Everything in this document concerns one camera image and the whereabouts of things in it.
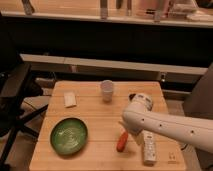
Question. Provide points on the white sponge block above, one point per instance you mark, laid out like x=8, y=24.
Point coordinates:
x=69, y=99

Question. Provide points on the white plastic bottle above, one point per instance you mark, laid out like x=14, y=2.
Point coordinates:
x=149, y=150

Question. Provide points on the white paper cup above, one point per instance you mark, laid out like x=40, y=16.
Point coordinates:
x=107, y=89

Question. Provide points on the green round plate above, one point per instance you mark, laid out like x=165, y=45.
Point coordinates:
x=69, y=136

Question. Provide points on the black rectangular remote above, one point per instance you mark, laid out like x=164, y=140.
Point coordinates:
x=131, y=96

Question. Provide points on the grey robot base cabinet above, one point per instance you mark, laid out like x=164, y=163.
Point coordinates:
x=199, y=104

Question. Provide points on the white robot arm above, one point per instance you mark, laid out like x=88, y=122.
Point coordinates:
x=138, y=116

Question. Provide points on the red orange pepper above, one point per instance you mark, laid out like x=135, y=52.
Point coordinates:
x=122, y=142

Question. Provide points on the black office chair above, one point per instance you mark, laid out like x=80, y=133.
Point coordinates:
x=16, y=83

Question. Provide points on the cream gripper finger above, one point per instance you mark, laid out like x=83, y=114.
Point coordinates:
x=124, y=126

